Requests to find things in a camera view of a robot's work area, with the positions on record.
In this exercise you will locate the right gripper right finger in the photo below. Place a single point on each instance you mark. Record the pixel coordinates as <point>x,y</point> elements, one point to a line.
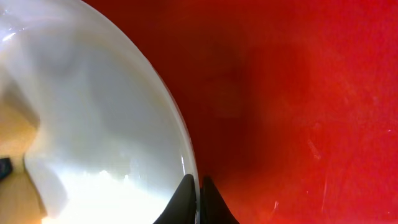
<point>213,209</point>

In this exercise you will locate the yellow green sponge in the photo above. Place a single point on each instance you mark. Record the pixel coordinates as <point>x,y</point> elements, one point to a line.
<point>20,202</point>

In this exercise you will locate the red plastic tray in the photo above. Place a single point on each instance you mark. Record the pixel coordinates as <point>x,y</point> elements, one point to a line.
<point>291,106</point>

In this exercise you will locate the white plate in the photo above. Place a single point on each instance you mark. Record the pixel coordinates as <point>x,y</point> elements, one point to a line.
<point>111,145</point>

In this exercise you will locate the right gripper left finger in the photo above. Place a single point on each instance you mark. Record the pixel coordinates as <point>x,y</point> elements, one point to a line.
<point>182,207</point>

